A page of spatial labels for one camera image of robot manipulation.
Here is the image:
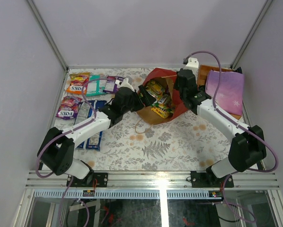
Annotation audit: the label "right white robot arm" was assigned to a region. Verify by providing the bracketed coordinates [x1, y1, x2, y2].
[174, 69, 266, 187]

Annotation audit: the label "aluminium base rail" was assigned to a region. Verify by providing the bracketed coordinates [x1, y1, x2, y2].
[25, 171, 280, 191]

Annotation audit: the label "blue Doritos chip bag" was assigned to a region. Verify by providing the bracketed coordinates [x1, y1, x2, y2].
[74, 100, 108, 152]

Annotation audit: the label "orange Fox's candy bag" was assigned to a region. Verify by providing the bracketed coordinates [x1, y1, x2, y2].
[66, 72, 90, 95]

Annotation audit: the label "yellow green candy bag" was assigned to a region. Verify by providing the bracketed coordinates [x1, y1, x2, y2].
[146, 80, 166, 100]

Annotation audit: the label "purple Fox's candy bag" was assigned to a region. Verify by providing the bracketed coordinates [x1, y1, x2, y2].
[55, 96, 82, 120]

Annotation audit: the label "teal snack packet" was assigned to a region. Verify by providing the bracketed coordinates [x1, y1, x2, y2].
[86, 74, 107, 96]

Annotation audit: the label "red paper bag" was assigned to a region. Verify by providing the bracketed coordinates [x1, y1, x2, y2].
[137, 68, 188, 125]

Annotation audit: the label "purple Frozen bag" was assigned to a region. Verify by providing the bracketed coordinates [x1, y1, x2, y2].
[205, 70, 245, 115]

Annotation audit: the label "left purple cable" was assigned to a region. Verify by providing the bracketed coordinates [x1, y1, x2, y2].
[35, 78, 123, 197]

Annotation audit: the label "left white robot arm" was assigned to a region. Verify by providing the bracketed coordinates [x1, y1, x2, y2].
[37, 86, 156, 187]

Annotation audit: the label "wooden tray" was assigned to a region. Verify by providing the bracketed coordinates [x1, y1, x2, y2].
[196, 65, 241, 120]

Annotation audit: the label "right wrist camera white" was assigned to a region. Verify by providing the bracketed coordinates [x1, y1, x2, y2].
[184, 57, 199, 70]

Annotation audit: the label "green Fox's candy bag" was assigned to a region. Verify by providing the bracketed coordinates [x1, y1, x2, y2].
[153, 94, 172, 109]

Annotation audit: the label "yellow snack bar wrapper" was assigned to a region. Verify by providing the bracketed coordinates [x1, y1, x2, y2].
[151, 106, 173, 119]

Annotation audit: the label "purple chocolate bar wrapper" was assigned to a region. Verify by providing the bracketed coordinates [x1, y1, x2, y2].
[103, 76, 124, 94]

